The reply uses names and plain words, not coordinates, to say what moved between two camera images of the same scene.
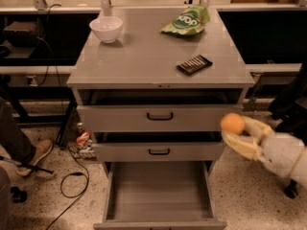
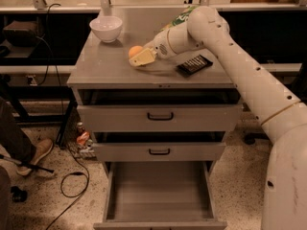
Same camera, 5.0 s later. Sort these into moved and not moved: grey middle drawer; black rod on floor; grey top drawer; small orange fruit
Moved: small orange fruit
Not moved: black rod on floor; grey top drawer; grey middle drawer
